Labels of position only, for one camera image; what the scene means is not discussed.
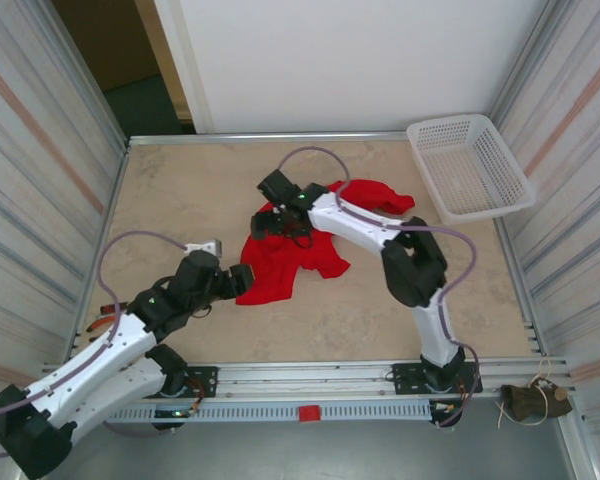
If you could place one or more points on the aluminium mounting rail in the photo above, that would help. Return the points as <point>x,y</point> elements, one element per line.
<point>305,376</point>

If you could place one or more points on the white door frame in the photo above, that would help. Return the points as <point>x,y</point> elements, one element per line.
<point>182,75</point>

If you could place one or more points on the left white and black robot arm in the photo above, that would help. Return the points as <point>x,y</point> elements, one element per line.
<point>95,360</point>

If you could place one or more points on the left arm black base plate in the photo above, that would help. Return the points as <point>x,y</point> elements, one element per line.
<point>205,380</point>

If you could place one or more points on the white perforated plastic basket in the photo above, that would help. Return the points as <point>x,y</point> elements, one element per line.
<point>430,130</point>

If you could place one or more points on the small red block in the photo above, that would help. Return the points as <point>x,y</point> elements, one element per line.
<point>309,414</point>

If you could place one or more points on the red t-shirt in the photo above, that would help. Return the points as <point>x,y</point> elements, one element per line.
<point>270,270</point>

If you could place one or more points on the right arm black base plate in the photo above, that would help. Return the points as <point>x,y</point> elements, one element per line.
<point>405,380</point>

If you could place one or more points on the small circuit board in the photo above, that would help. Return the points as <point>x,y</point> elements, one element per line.
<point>175,414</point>
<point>445,407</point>

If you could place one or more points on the brown cardboard box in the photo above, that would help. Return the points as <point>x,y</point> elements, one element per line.
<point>110,45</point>

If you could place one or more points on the aluminium enclosure post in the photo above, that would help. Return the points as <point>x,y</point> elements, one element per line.
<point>523,65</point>
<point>90,75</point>

